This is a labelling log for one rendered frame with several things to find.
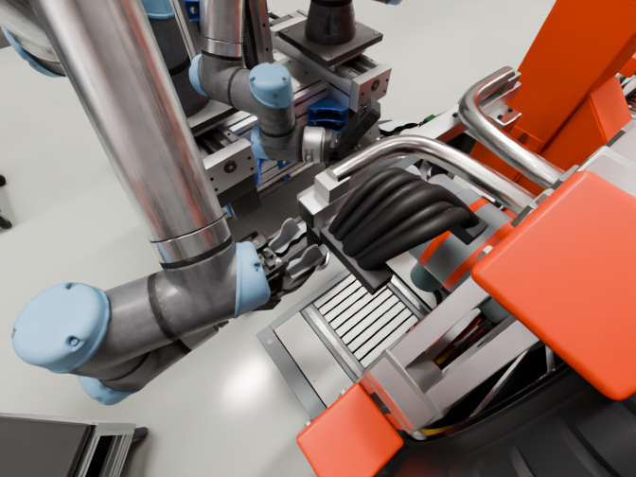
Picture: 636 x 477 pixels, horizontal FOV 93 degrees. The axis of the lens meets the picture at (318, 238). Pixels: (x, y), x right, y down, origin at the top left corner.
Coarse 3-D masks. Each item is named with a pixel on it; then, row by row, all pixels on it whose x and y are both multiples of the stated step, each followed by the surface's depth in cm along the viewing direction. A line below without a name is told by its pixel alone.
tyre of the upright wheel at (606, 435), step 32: (544, 384) 21; (576, 384) 18; (512, 416) 20; (544, 416) 18; (576, 416) 16; (608, 416) 15; (416, 448) 31; (448, 448) 24; (480, 448) 20; (512, 448) 18; (544, 448) 16; (576, 448) 15; (608, 448) 14
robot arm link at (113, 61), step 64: (64, 0) 21; (128, 0) 23; (64, 64) 23; (128, 64) 23; (128, 128) 24; (128, 192) 26; (192, 192) 27; (192, 256) 28; (256, 256) 32; (192, 320) 30
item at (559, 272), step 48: (576, 192) 13; (624, 192) 13; (528, 240) 14; (576, 240) 13; (624, 240) 12; (528, 288) 14; (576, 288) 13; (624, 288) 12; (576, 336) 13; (624, 336) 12; (624, 384) 12
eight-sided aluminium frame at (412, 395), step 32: (608, 160) 20; (480, 288) 23; (448, 320) 24; (512, 320) 23; (384, 352) 27; (416, 352) 25; (480, 352) 23; (512, 352) 22; (352, 384) 44; (384, 384) 27; (416, 384) 25; (448, 384) 24; (416, 416) 25
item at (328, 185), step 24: (384, 144) 36; (408, 144) 37; (432, 144) 36; (336, 168) 34; (360, 168) 35; (456, 168) 35; (480, 168) 34; (576, 168) 26; (336, 192) 35; (504, 192) 33; (528, 192) 32
